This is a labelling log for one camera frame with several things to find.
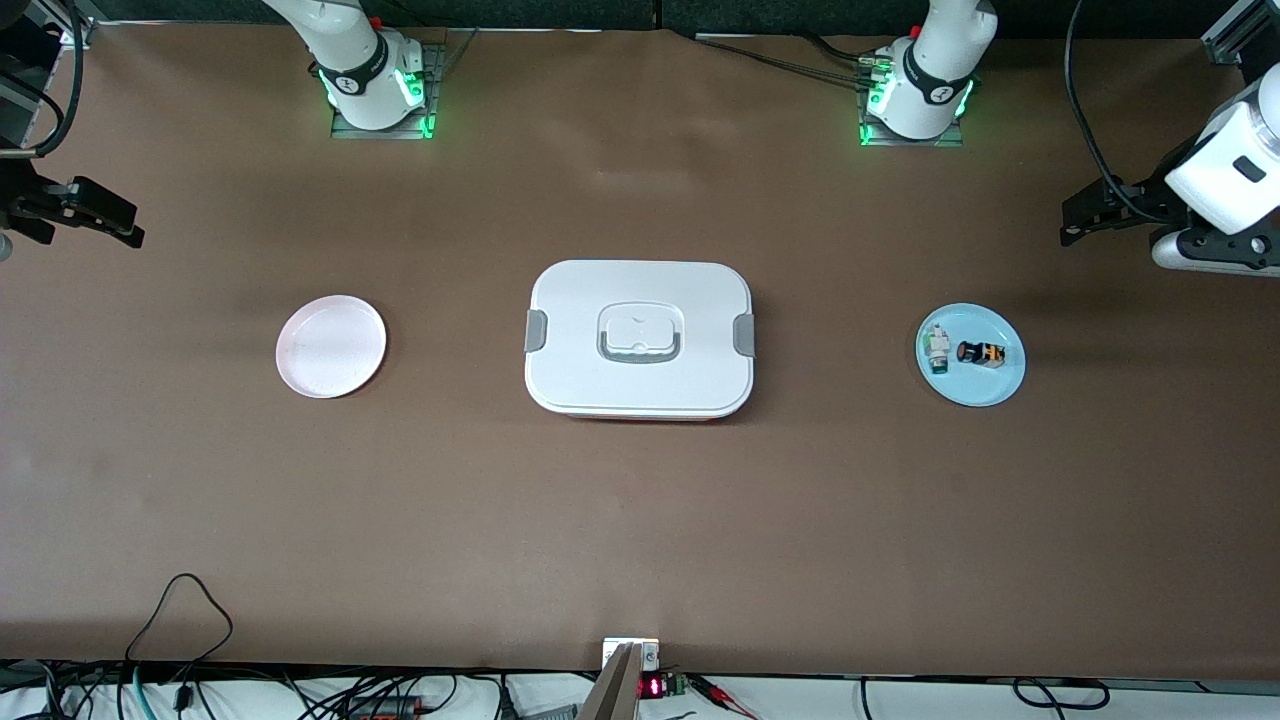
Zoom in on light blue round plate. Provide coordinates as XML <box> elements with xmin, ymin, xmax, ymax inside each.
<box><xmin>916</xmin><ymin>302</ymin><xmax>1027</xmax><ymax>408</ymax></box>

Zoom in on pink round plate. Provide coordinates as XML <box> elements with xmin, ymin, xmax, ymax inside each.
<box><xmin>275</xmin><ymin>294</ymin><xmax>388</xmax><ymax>400</ymax></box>

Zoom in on aluminium profile bar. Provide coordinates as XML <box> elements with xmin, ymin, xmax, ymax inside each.
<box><xmin>575</xmin><ymin>640</ymin><xmax>646</xmax><ymax>720</ymax></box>

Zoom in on aluminium frame post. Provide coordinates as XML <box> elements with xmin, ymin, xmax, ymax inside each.
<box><xmin>1203</xmin><ymin>0</ymin><xmax>1280</xmax><ymax>81</ymax></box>
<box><xmin>38</xmin><ymin>0</ymin><xmax>97</xmax><ymax>49</ymax></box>

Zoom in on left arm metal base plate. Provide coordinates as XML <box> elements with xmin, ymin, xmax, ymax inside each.
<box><xmin>858</xmin><ymin>45</ymin><xmax>966</xmax><ymax>149</ymax></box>

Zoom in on black arm base cables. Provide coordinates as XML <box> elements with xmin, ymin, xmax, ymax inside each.
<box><xmin>690</xmin><ymin>30</ymin><xmax>891</xmax><ymax>86</ymax></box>

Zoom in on thin black cable loop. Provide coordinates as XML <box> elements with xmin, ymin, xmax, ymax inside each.
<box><xmin>125</xmin><ymin>573</ymin><xmax>234</xmax><ymax>701</ymax></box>

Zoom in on white lunch box grey handle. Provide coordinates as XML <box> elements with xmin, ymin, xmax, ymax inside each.
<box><xmin>524</xmin><ymin>260</ymin><xmax>756</xmax><ymax>422</ymax></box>

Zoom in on white mounting bracket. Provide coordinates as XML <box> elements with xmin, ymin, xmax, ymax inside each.
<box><xmin>603</xmin><ymin>637</ymin><xmax>661</xmax><ymax>671</ymax></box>

